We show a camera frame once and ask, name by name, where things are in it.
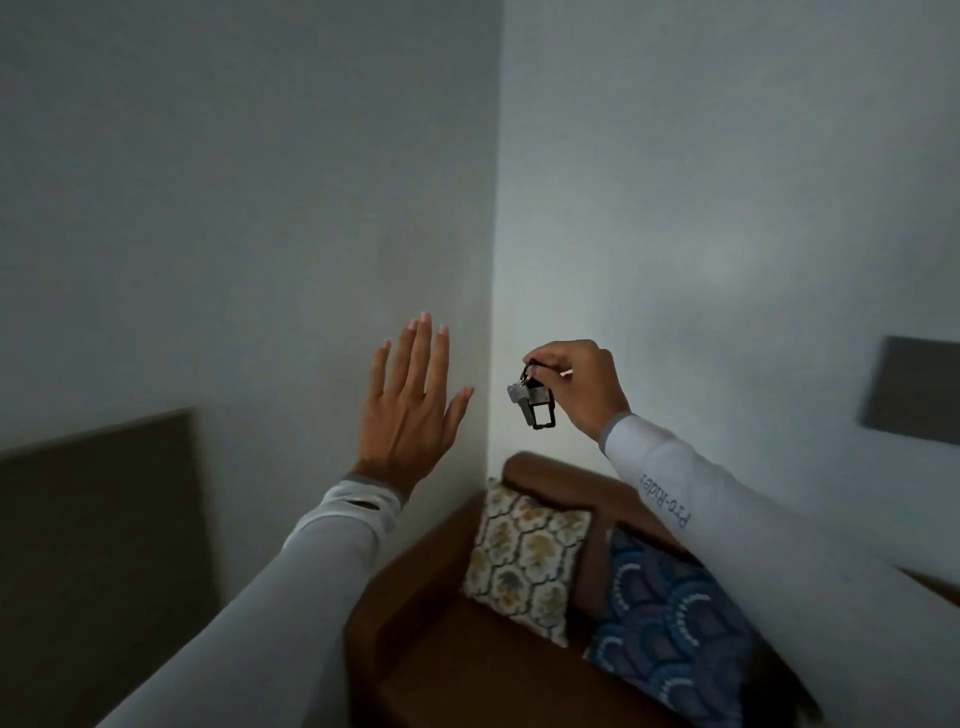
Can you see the person's right thumb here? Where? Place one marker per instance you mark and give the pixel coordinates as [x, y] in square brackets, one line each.
[559, 371]

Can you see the small dark wall panel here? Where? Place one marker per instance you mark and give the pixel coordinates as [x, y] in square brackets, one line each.
[915, 386]

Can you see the person's right forearm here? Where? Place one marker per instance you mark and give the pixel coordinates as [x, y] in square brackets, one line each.
[757, 570]

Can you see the bunch of keys with black fob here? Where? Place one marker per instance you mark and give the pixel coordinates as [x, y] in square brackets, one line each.
[534, 401]

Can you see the person's left hand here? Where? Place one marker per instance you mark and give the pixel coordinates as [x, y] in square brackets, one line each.
[409, 431]

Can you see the blue patterned cushion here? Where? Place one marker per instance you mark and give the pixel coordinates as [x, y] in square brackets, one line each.
[667, 630]

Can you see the person's left thumb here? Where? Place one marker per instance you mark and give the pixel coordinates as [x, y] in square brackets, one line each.
[459, 411]

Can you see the person's left forearm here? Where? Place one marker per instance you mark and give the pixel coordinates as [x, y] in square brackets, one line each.
[292, 607]

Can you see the person's left little finger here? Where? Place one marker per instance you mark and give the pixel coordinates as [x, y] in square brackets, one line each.
[381, 375]

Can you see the person's right hand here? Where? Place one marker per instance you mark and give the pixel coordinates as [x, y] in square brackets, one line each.
[589, 390]

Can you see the brown sofa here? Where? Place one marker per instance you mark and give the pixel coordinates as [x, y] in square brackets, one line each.
[450, 660]

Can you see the cream patterned cushion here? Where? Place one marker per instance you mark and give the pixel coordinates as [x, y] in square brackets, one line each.
[525, 562]

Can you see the person's left middle finger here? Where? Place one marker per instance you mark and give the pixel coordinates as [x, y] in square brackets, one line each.
[422, 356]

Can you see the large dark wall panel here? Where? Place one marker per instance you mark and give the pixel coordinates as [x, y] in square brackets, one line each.
[97, 570]

